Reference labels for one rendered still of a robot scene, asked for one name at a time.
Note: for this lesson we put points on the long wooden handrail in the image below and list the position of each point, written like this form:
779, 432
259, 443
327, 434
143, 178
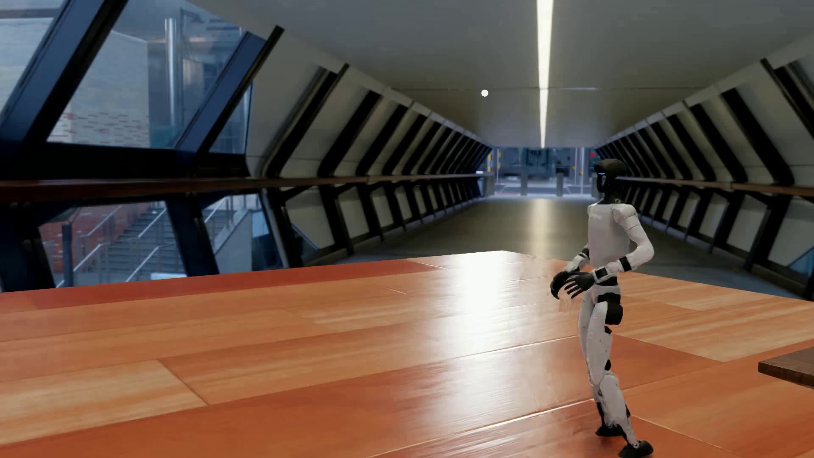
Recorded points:
191, 186
731, 186

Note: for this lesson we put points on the ceiling light strip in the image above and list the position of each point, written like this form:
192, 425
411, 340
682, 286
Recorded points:
544, 57

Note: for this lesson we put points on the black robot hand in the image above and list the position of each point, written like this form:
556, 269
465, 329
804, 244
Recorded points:
580, 283
558, 284

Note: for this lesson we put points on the grey bollard post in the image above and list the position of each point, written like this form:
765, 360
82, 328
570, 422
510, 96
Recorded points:
524, 184
559, 184

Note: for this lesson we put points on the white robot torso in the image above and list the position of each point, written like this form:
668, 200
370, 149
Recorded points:
607, 238

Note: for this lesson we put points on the white right robot leg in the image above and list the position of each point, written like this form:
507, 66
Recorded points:
608, 425

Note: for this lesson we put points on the black robot head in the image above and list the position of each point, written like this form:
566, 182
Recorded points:
610, 173

